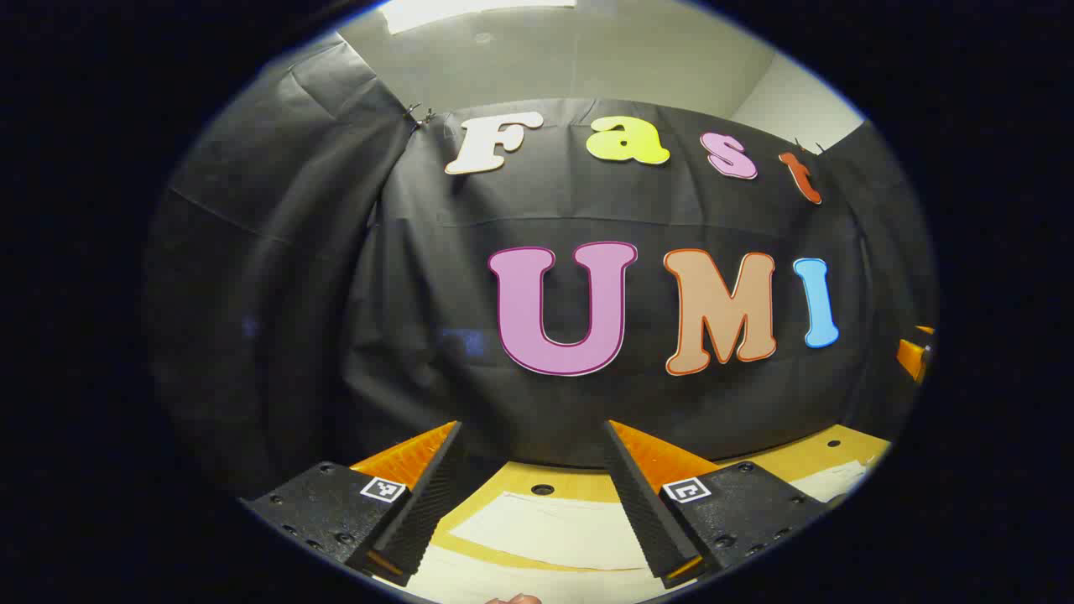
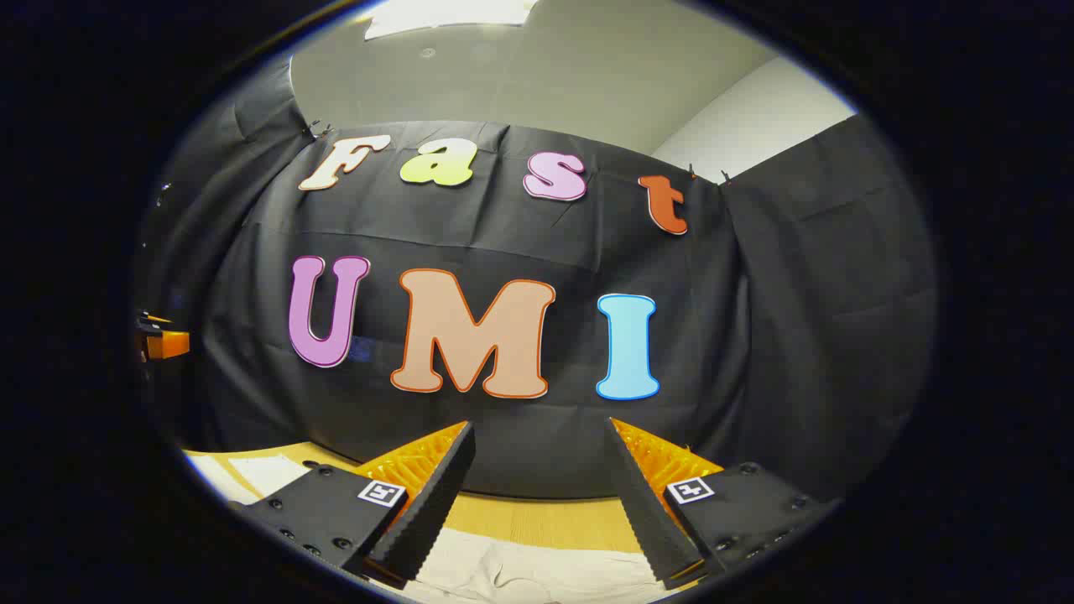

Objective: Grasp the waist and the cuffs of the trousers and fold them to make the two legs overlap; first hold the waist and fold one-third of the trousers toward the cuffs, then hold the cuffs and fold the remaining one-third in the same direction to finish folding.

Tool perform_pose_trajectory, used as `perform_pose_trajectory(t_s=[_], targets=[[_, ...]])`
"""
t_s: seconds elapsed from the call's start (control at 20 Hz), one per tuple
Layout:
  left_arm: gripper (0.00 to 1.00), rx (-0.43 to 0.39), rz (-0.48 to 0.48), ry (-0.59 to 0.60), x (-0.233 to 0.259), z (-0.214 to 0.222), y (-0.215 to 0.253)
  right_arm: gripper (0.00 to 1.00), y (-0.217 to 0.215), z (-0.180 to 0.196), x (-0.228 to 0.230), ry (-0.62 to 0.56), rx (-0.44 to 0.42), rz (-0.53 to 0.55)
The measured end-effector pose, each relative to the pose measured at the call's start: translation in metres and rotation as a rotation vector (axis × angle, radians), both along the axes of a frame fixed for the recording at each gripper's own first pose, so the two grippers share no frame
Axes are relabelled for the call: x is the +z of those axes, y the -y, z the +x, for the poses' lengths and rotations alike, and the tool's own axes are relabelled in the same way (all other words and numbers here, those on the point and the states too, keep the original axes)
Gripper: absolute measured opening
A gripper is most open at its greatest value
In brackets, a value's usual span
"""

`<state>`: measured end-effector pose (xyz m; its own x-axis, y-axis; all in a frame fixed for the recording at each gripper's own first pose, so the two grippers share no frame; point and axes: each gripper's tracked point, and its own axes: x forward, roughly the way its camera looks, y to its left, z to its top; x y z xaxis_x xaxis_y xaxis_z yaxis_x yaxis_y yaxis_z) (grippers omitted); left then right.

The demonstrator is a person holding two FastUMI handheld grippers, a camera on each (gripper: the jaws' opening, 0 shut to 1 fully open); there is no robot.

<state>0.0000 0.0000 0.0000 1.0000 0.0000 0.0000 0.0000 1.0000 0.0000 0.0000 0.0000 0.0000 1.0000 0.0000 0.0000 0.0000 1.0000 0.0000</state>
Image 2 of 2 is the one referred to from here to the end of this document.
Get ceiling light panel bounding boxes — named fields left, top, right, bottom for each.
left=363, top=0, right=540, bottom=41

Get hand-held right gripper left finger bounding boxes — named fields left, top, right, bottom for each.
left=227, top=419, right=477, bottom=588

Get cream white jeans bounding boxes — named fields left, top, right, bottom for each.
left=189, top=453, right=701, bottom=604

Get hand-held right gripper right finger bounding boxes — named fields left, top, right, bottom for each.
left=604, top=417, right=842, bottom=592

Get black backdrop cloth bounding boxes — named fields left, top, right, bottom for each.
left=134, top=57, right=939, bottom=504

